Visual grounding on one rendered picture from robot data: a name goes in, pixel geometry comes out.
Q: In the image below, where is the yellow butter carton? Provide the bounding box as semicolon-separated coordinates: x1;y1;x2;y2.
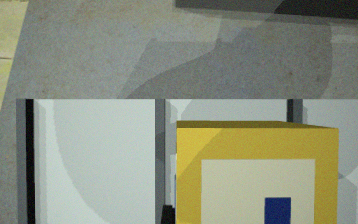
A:
175;121;339;224

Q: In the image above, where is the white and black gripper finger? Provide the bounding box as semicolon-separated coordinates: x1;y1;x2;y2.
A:
161;205;175;224

